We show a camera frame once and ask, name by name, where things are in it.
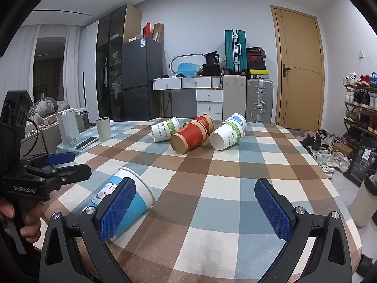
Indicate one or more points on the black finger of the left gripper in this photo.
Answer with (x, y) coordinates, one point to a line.
(58, 177)

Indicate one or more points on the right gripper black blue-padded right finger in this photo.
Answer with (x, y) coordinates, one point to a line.
(329, 260)

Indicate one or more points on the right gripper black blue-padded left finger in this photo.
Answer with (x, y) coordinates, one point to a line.
(74, 248)

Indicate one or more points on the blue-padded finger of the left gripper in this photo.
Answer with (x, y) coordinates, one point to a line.
(49, 159)

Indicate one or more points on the blue bunny paper cup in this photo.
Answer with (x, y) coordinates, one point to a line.
(131, 198)

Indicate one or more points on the white green paper cup left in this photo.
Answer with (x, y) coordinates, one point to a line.
(163, 131)

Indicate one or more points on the white green paper cup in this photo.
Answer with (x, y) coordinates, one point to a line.
(230, 132)
(163, 131)

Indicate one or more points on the red paper cup front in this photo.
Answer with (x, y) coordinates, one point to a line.
(191, 136)

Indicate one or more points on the red paper cup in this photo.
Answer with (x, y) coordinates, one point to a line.
(191, 136)
(207, 121)

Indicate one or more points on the red paper cup rear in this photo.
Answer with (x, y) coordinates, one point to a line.
(207, 121)

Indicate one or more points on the white green paper cup right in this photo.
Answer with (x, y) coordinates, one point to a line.
(230, 132)

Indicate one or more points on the person's left hand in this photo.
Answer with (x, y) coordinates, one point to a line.
(32, 224)

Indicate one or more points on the grey sofa with clothes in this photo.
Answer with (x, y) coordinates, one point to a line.
(43, 118)

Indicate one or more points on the white water dispenser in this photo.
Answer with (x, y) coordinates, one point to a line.
(68, 127)

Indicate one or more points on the smartphone on table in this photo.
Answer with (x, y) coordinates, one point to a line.
(84, 144)

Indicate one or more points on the white trash bin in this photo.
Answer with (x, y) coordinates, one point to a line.
(364, 204)

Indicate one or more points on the beige tumbler mug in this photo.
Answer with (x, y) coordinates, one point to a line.
(103, 127)

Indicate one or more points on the white curtain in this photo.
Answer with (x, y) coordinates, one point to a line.
(16, 70)

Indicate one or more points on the shoes on floor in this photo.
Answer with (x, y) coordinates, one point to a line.
(329, 152)

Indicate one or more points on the checkered tablecloth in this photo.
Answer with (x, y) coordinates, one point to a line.
(205, 225)

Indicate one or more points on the black refrigerator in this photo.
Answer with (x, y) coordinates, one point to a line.
(141, 64)

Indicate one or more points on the white drawer desk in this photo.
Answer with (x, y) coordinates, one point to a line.
(183, 97)

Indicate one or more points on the shoe rack with shoes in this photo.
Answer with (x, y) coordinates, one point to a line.
(360, 103)

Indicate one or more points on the dark glass display cabinet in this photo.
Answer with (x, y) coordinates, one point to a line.
(115, 29)

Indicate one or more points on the blue plastic bag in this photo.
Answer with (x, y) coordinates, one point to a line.
(188, 70)

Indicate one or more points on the red box on fridge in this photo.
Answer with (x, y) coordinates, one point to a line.
(147, 30)

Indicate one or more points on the cardboard box on fridge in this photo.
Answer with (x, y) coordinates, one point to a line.
(158, 32)

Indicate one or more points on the silver aluminium suitcase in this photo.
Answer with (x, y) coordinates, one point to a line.
(259, 101)

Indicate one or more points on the black bag on desk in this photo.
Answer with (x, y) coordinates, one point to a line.
(212, 67)

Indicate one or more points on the beige suitcase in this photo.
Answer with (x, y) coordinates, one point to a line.
(234, 95)

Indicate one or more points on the wooden door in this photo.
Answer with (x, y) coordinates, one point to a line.
(300, 69)

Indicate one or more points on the stacked shoe boxes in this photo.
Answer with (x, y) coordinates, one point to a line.
(255, 59)

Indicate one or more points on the teal suitcase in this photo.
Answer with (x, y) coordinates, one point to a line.
(235, 51)

